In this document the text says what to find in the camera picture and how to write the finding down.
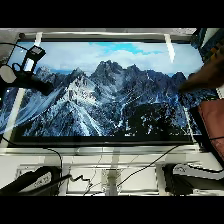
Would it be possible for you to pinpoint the red-brown garment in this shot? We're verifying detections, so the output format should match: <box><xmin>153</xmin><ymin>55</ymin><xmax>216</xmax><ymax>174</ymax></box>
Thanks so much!
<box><xmin>198</xmin><ymin>98</ymin><xmax>224</xmax><ymax>153</ymax></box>

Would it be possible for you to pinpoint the black cable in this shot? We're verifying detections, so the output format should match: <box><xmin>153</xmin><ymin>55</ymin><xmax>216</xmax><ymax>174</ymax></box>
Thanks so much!
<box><xmin>68</xmin><ymin>173</ymin><xmax>94</xmax><ymax>196</ymax></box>
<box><xmin>115</xmin><ymin>143</ymin><xmax>183</xmax><ymax>188</ymax></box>
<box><xmin>0</xmin><ymin>134</ymin><xmax>64</xmax><ymax>169</ymax></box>

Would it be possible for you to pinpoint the silver frame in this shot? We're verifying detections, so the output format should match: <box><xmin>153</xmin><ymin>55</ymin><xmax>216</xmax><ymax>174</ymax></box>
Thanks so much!
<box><xmin>0</xmin><ymin>30</ymin><xmax>224</xmax><ymax>197</ymax></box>

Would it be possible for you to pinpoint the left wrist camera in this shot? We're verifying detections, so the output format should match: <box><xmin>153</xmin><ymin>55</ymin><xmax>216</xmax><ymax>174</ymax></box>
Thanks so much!
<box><xmin>12</xmin><ymin>44</ymin><xmax>47</xmax><ymax>73</ymax></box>

